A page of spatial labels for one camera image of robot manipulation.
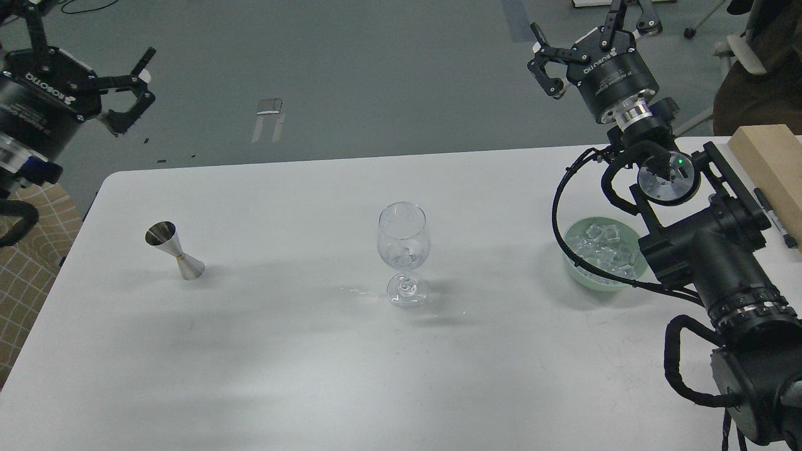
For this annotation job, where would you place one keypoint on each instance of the tan checkered cushion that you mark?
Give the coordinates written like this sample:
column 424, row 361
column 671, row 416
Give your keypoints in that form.
column 29, row 268

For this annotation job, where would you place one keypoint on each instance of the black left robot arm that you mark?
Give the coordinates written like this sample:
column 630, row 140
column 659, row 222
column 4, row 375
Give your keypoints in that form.
column 124, row 98

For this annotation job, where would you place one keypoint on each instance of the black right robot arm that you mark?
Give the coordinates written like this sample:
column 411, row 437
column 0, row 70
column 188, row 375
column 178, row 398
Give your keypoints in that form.
column 703, row 226

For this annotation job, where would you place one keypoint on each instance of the clear wine glass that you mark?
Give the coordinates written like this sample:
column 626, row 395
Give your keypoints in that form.
column 403, row 242

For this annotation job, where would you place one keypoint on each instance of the light wooden block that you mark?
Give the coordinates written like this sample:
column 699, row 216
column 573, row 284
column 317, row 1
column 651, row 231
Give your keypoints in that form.
column 771, row 157

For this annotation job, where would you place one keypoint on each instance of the steel double jigger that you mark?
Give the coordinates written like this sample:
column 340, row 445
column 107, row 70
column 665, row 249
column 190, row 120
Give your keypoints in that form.
column 163, row 236

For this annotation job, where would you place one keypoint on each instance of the white office chair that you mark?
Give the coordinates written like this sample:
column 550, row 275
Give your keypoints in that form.
column 736, row 47

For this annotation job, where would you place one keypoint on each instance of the pile of clear ice cubes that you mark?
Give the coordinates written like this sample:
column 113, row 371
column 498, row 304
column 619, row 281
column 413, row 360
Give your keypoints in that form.
column 607, row 245

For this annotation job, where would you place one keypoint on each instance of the black marker pen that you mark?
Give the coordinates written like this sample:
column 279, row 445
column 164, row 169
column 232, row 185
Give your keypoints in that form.
column 789, row 240

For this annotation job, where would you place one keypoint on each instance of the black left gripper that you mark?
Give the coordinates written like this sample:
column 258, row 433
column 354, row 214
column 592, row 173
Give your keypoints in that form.
column 37, row 100

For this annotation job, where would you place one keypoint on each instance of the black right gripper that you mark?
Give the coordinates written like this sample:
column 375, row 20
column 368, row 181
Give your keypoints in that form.
column 614, row 72

